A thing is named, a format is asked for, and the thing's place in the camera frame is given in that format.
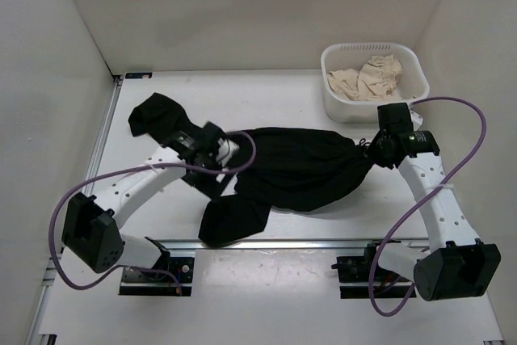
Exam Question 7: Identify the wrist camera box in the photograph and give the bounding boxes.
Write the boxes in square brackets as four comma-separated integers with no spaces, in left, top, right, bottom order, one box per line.
[201,121,239,167]
[377,103,423,135]

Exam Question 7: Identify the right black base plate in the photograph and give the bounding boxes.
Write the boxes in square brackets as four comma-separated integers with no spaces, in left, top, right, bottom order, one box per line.
[331,256,410,299]

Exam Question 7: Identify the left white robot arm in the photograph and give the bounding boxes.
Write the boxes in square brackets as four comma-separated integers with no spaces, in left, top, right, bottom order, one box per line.
[61,132,239,280]

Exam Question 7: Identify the black trousers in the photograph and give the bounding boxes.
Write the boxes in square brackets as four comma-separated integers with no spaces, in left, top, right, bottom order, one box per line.
[128,93,373,247]

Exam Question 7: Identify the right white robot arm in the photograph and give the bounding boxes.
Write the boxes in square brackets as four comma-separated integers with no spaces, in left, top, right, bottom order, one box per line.
[363,130,501,301]

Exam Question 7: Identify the aluminium frame rail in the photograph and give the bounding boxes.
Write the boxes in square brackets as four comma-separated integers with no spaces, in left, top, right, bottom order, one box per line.
[48,238,457,253]

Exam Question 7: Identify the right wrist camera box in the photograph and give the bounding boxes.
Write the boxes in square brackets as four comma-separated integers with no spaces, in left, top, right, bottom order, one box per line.
[377,103,423,135]

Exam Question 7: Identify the beige trousers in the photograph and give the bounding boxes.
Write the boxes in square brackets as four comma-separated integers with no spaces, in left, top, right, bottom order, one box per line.
[326,54,403,102]

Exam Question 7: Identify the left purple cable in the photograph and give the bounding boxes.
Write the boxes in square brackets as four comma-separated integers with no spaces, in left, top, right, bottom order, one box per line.
[48,130,257,291]

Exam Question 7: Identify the white plastic basket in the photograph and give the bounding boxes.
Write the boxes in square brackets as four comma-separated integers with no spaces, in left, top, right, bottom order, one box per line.
[321,42,430,124]

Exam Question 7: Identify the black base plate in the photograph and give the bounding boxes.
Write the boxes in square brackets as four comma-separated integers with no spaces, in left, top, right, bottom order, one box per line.
[119,251,195,297]
[331,256,410,299]

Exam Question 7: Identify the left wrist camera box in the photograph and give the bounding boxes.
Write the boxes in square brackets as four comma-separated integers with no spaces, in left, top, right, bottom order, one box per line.
[201,121,239,167]

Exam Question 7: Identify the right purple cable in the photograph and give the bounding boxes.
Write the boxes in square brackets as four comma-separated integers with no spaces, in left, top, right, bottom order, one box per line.
[368,96,487,317]

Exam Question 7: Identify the small dark label sticker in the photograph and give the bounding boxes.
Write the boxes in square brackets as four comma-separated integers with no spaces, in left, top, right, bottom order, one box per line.
[124,72,153,79]

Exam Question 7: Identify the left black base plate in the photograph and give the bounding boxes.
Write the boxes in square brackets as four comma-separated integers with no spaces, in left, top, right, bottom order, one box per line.
[119,251,195,297]

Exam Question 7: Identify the purple cable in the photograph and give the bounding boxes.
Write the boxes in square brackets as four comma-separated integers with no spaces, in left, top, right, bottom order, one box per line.
[48,130,257,291]
[368,96,487,317]

